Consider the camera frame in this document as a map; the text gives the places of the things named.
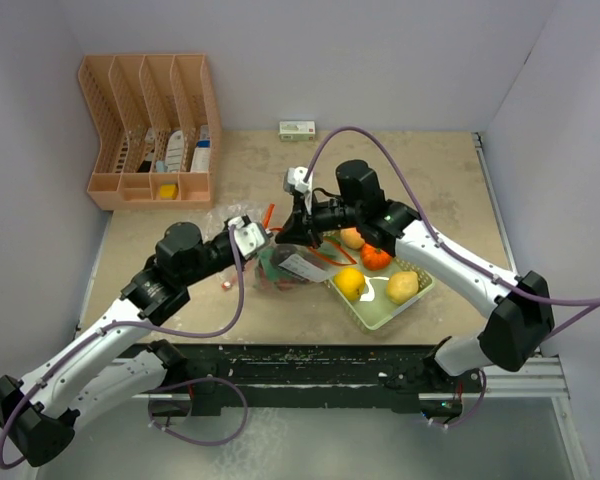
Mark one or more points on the small green white box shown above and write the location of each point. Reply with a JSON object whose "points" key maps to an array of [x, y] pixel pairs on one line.
{"points": [[296, 131]]}

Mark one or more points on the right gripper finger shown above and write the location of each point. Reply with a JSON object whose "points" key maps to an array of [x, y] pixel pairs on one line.
{"points": [[298, 213], [298, 233]]}

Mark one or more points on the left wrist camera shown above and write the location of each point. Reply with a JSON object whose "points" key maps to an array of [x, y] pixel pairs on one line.
{"points": [[250, 236]]}

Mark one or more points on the clear zip top bag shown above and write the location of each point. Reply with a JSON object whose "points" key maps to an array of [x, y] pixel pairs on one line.
{"points": [[281, 267]]}

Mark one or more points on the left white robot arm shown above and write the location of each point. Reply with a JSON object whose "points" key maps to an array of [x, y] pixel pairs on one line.
{"points": [[41, 412]]}

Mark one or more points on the yellow potato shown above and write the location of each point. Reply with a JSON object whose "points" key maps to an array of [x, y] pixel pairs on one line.
{"points": [[402, 287]]}

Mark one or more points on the yellow lemon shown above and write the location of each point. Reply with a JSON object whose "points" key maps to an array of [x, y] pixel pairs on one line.
{"points": [[350, 282]]}

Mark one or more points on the pink dragon fruit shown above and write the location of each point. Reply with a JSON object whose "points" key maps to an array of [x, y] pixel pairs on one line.
{"points": [[270, 277]]}

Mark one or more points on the yellow block in organizer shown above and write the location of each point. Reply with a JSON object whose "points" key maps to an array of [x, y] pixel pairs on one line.
{"points": [[168, 192]]}

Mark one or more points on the light green plastic basket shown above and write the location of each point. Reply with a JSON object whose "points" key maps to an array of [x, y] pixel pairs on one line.
{"points": [[374, 310]]}

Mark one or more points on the small orange pumpkin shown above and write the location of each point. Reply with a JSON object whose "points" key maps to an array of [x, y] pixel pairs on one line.
{"points": [[374, 259]]}

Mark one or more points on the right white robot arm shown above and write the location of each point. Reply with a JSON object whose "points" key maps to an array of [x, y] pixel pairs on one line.
{"points": [[515, 325]]}

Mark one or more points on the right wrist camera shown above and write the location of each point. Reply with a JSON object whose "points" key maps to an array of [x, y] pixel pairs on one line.
{"points": [[299, 182]]}

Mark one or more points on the orange plastic file organizer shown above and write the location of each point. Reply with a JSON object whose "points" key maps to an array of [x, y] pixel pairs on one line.
{"points": [[136, 101]]}

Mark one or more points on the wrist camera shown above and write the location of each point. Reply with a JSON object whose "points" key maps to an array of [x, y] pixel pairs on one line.
{"points": [[299, 182], [250, 236]]}

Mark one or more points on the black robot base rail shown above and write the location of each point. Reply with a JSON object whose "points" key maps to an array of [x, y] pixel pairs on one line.
{"points": [[389, 377]]}

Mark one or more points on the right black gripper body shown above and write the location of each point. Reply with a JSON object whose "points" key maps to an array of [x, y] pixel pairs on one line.
{"points": [[335, 214]]}

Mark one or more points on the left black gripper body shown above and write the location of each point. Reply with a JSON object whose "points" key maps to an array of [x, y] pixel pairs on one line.
{"points": [[216, 257]]}

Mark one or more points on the peach fruit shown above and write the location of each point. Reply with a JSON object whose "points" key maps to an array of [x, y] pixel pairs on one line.
{"points": [[351, 238]]}

